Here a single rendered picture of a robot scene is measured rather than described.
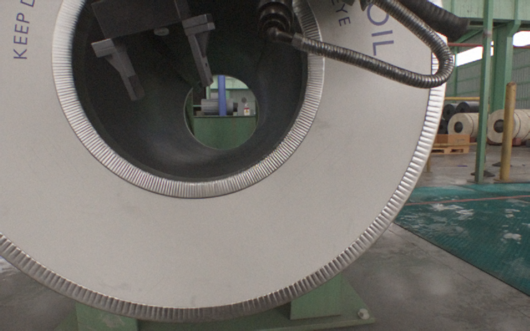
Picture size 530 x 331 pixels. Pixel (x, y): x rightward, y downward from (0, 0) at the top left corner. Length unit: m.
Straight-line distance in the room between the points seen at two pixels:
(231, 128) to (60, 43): 2.51
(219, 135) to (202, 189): 2.50
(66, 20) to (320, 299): 1.00
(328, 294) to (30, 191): 0.86
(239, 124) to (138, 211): 2.52
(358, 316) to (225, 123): 2.47
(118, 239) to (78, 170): 0.17
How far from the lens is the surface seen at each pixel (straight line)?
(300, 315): 1.02
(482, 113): 3.97
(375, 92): 0.70
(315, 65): 0.65
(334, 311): 1.04
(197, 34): 0.47
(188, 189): 0.63
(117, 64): 0.54
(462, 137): 8.65
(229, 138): 3.10
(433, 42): 0.50
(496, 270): 1.63
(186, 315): 0.75
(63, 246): 0.76
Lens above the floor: 0.63
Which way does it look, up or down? 7 degrees down
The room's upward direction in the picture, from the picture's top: 1 degrees counter-clockwise
